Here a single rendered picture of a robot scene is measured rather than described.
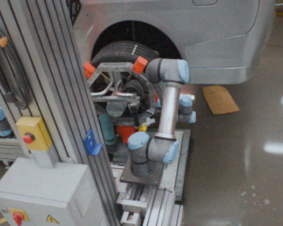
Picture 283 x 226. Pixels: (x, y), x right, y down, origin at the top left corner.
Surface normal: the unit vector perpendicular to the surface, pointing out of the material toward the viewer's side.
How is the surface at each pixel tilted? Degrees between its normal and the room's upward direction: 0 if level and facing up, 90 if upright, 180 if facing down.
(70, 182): 0
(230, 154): 0
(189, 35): 90
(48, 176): 0
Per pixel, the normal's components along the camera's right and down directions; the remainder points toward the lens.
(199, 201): -0.13, -0.80
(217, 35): -0.22, 0.61
